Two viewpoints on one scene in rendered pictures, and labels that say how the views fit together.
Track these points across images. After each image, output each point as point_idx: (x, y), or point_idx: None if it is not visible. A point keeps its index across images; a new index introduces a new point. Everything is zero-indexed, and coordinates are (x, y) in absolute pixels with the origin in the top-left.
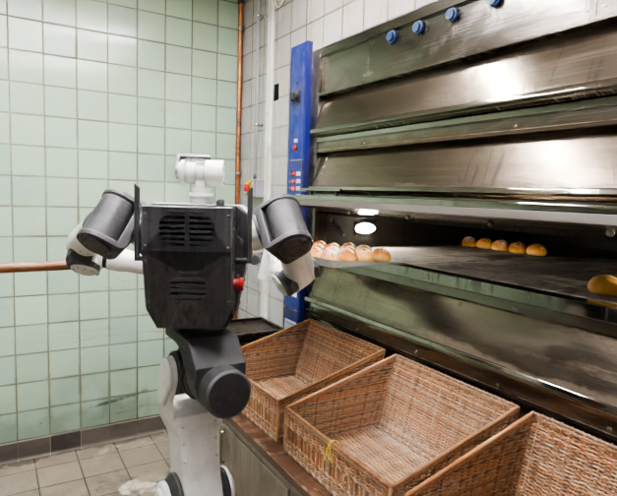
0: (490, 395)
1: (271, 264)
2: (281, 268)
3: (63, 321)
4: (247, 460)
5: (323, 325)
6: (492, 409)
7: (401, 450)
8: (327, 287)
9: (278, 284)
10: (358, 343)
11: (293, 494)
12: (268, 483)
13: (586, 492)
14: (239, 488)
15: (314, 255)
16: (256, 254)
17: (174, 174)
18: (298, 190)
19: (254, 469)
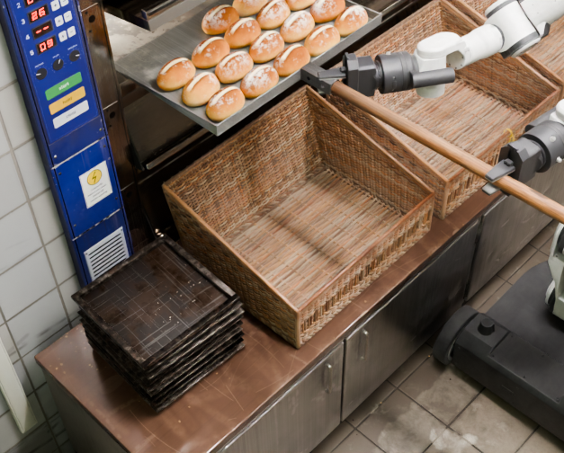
0: (422, 10)
1: (466, 56)
2: (526, 28)
3: None
4: (413, 288)
5: (199, 162)
6: (425, 19)
7: (392, 129)
8: (170, 114)
9: (535, 44)
10: (272, 117)
11: (485, 214)
12: (449, 256)
13: (486, 4)
14: (395, 332)
15: (338, 37)
16: (442, 69)
17: None
18: (63, 5)
19: (425, 279)
